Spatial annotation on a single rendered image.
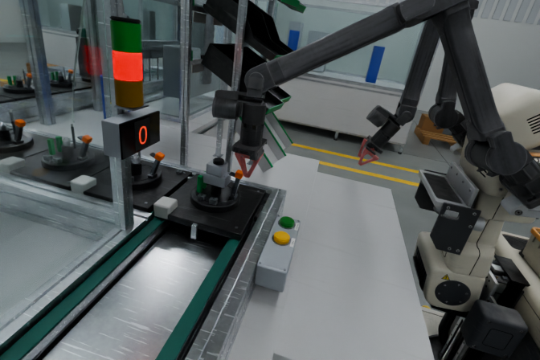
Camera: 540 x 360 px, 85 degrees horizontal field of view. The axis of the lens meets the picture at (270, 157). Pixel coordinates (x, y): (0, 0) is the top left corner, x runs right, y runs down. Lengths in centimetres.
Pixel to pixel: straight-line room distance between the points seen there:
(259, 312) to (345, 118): 418
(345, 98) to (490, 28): 577
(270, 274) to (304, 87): 415
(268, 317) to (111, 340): 30
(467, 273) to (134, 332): 96
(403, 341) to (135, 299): 57
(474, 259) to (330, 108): 381
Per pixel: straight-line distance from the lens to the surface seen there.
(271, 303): 75
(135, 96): 62
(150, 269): 74
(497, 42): 983
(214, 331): 58
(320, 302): 78
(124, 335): 64
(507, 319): 121
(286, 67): 70
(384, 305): 85
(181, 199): 86
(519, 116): 99
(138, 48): 61
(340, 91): 465
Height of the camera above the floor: 143
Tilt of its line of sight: 23 degrees down
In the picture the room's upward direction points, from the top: 9 degrees clockwise
